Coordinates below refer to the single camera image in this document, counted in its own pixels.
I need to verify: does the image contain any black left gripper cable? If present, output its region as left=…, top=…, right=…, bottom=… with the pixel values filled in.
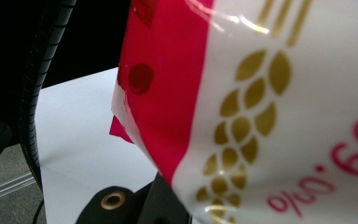
left=18, top=0, right=78, bottom=224

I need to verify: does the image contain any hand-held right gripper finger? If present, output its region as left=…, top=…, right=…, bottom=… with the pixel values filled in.
left=136, top=172, right=194, bottom=224

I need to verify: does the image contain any aluminium floor rail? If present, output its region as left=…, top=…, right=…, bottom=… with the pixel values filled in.
left=0, top=172, right=35, bottom=206

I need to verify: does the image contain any red and white plastic bag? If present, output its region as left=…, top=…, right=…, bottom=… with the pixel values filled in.
left=108, top=0, right=358, bottom=224

